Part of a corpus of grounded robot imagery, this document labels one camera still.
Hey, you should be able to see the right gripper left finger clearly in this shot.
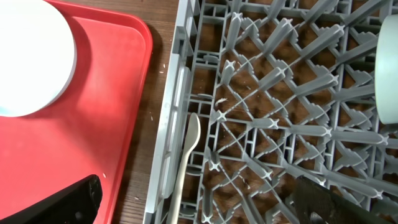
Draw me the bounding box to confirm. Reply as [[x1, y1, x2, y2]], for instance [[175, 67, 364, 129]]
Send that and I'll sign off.
[[1, 174, 103, 224]]

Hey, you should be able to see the white plastic spoon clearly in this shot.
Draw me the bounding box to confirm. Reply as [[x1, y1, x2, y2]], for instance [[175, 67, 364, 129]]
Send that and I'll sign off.
[[166, 113, 201, 224]]

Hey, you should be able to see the mint green bowl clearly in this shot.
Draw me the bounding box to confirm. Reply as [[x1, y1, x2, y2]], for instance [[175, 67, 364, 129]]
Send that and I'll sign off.
[[375, 15, 397, 124]]

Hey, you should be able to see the grey dishwasher rack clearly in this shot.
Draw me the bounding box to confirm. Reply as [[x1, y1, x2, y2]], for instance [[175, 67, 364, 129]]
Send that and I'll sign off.
[[143, 1, 397, 223]]

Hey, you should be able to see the red serving tray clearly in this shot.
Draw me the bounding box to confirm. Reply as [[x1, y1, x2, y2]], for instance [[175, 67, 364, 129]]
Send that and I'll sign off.
[[1, 1, 153, 223]]

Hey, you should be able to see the light blue plate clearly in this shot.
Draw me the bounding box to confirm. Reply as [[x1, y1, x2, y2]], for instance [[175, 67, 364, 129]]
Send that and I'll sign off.
[[1, 0, 77, 117]]

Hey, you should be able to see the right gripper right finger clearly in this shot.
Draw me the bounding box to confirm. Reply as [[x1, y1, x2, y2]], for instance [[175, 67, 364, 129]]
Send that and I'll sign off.
[[294, 175, 387, 224]]

